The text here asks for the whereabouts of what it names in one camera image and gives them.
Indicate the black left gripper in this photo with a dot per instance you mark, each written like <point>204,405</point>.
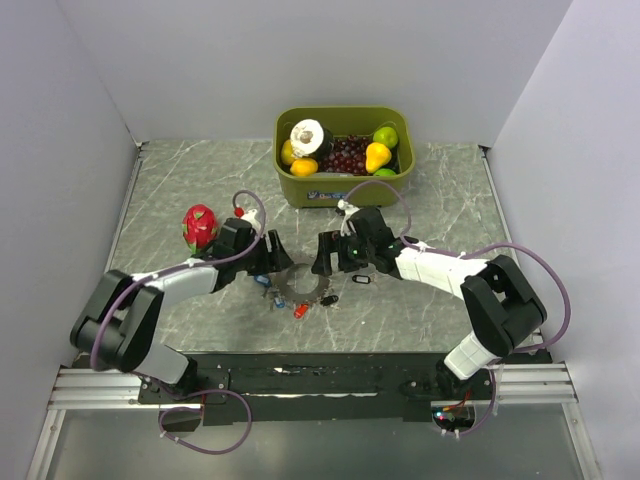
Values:
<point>271,260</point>

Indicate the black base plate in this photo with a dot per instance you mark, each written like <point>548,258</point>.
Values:
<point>233,387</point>

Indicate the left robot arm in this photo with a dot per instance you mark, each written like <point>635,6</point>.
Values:
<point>116,328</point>

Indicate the black key tag on disc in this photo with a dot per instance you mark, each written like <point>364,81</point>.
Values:
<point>329,300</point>

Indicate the yellow lemon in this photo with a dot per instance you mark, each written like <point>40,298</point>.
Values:
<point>287,156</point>

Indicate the white black tape roll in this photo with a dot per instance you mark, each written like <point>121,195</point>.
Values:
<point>310,139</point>

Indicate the orange fruit front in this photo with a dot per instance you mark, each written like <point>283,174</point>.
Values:
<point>304,167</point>

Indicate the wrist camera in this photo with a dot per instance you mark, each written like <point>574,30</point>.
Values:
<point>252,216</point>
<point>346,209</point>

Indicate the black key tag with key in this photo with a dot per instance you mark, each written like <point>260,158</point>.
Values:
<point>362,279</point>

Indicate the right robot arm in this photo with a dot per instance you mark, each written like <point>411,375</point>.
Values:
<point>502,306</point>

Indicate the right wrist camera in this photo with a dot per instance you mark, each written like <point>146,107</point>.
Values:
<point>346,209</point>

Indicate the red dragon fruit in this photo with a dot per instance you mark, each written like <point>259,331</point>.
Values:
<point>199,227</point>

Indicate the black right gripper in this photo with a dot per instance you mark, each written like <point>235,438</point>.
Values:
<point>329,242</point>

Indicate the green fruit front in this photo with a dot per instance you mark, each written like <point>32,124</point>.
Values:
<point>385,172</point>

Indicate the dark red grapes bunch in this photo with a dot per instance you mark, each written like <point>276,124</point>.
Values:
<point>348,156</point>

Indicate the olive green plastic bin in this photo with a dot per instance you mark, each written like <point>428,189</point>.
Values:
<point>342,121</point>

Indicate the green lime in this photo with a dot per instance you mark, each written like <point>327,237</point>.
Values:
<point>387,136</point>

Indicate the aluminium rail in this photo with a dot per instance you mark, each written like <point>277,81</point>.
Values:
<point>78,389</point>

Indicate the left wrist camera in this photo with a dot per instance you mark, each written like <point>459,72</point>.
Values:
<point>252,216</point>

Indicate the yellow pear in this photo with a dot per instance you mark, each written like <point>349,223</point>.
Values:
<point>377,156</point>

